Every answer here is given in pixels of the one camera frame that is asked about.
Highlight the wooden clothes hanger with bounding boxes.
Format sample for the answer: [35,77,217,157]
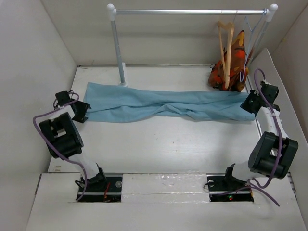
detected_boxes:
[218,21,234,89]

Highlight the orange patterned garment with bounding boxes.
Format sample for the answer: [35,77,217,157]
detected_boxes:
[208,30,249,92]

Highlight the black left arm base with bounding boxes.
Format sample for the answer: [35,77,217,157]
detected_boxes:
[75,174,123,203]

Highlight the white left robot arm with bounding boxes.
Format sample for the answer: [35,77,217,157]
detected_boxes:
[39,101,107,191]

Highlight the white clothes rack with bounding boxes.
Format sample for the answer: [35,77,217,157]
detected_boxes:
[106,4,279,87]

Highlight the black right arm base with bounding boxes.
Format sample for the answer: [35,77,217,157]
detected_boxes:
[203,175,254,202]

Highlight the light blue trousers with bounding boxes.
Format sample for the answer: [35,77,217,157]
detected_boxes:
[84,82,255,123]

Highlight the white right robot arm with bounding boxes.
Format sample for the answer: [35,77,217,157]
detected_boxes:
[222,90,298,190]

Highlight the white foam block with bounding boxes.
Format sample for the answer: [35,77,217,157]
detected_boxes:
[121,173,209,204]

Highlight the blue wire hanger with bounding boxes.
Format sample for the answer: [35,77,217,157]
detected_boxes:
[239,8,267,82]

